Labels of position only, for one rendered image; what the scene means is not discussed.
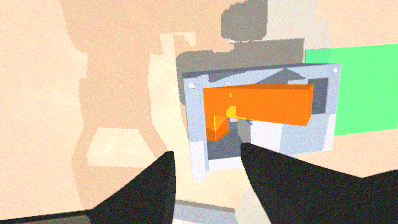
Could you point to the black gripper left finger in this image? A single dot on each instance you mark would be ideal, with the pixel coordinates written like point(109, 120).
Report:
point(149, 198)

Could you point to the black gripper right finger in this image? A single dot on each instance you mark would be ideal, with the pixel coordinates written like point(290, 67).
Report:
point(293, 191)

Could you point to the orange l-shaped part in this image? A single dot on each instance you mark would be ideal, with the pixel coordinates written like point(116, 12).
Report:
point(277, 103)

